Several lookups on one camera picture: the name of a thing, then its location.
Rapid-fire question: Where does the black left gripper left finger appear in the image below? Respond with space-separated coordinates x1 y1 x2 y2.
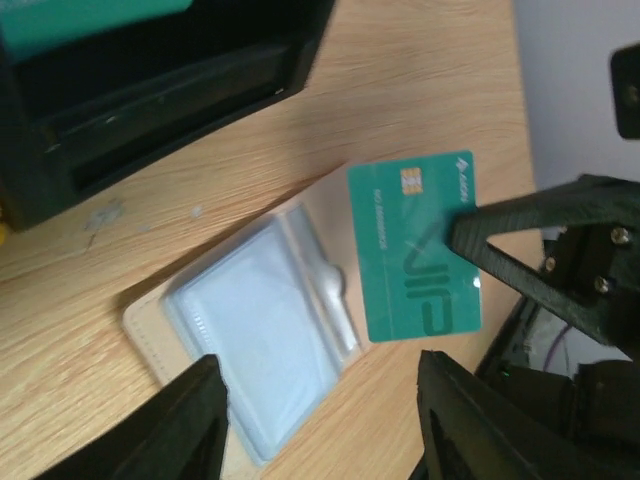
44 354 229 479

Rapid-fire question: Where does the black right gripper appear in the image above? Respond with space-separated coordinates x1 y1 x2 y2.
447 175 639 450

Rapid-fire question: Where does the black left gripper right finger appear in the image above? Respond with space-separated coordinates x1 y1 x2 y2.
410 351 639 479

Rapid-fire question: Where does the green VIP card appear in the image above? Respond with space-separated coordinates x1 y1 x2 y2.
347 150 482 343

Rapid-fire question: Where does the beige card holder wallet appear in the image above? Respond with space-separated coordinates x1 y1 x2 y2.
123 168 370 479

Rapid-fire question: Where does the green card stack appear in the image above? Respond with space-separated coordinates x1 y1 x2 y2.
1 0 191 51

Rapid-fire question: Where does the black bin right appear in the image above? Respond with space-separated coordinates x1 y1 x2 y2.
1 1 334 231

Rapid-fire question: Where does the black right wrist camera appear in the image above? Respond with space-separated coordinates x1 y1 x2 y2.
610 43 640 140

